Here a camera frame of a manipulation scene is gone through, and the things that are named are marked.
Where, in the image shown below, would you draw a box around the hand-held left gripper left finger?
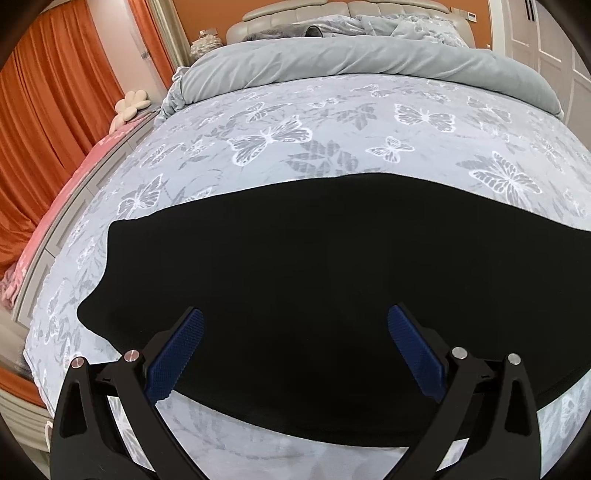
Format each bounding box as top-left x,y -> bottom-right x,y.
50,307 -> 206,480

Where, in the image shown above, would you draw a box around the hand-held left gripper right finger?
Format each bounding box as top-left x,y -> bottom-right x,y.
387,303 -> 542,480

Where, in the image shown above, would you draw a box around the black pants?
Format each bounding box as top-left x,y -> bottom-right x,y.
76,173 -> 591,449

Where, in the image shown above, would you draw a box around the grey window seat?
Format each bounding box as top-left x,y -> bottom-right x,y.
11,111 -> 158,324

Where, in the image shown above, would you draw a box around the pink seat mat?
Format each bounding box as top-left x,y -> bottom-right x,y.
0,117 -> 153,310

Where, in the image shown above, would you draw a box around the white flower cushion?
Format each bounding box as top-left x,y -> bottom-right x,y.
111,90 -> 153,132

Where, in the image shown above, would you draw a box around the butterfly print bed blanket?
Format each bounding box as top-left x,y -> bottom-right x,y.
23,74 -> 591,480

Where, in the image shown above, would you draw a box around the grey duvet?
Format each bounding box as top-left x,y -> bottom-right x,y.
159,34 -> 565,123

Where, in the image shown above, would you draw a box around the white bedside ornament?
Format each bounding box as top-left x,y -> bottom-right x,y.
190,30 -> 222,58

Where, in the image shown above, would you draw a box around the narrow orange curtain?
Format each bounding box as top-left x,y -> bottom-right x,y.
127,0 -> 176,77

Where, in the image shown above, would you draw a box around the butterfly print pillow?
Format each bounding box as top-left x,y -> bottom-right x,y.
318,14 -> 467,47

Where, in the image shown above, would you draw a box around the dark grey cloth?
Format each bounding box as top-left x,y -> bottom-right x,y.
245,21 -> 324,42

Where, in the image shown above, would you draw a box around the beige padded headboard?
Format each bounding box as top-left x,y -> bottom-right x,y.
225,0 -> 476,47

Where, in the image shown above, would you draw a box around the beige bed frame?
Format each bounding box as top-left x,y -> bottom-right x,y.
0,364 -> 54,457

